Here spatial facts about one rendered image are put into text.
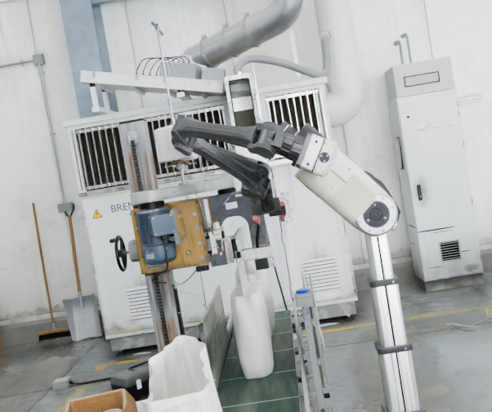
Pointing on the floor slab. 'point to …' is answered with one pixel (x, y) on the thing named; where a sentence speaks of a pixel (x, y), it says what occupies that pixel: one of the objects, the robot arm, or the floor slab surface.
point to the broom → (49, 302)
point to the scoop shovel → (79, 327)
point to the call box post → (313, 359)
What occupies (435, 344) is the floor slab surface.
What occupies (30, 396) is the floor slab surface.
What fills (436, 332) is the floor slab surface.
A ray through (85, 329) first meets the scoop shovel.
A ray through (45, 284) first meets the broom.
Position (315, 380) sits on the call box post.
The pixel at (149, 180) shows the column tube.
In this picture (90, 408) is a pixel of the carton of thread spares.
